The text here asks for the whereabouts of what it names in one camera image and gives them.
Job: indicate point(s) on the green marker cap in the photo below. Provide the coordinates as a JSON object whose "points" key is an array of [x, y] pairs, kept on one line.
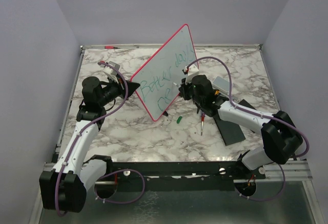
{"points": [[179, 120]]}

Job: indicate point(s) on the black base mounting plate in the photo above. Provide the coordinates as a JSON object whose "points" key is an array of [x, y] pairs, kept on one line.
{"points": [[174, 176]]}

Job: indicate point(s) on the grey white router box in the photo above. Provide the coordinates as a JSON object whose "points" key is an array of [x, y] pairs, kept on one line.
{"points": [[221, 84]]}

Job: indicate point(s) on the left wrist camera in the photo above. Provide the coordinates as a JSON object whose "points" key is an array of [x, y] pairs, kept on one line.
{"points": [[110, 71]]}

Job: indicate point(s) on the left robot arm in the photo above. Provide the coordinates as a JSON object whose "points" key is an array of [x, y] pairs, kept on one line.
{"points": [[64, 188]]}

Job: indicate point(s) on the black network switch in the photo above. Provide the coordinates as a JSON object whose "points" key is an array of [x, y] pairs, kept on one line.
{"points": [[244, 106]]}

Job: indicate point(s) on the red marker at wall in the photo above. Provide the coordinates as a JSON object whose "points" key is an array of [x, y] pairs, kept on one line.
{"points": [[111, 47]]}

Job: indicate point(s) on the black flat box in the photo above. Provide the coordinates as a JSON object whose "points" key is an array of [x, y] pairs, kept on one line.
{"points": [[231, 133]]}

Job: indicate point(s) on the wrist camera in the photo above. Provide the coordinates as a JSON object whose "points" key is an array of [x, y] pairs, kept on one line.
{"points": [[110, 71], [189, 73]]}

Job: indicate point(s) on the aluminium frame rail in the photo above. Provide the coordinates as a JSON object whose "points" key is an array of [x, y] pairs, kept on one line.
{"points": [[294, 170]]}

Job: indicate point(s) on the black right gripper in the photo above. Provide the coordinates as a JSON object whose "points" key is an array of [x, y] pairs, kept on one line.
{"points": [[183, 88]]}

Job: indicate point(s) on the blue transparent screwdriver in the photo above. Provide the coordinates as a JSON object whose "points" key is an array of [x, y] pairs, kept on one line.
{"points": [[202, 122]]}

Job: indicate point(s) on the pink framed whiteboard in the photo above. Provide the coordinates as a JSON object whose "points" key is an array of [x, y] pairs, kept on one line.
{"points": [[157, 74]]}

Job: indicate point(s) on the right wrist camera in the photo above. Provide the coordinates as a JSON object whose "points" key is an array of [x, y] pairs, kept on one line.
{"points": [[189, 73]]}

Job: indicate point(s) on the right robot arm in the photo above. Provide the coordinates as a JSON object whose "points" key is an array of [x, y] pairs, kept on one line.
{"points": [[279, 136]]}

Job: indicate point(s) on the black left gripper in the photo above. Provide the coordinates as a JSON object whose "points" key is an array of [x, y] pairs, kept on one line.
{"points": [[131, 87]]}

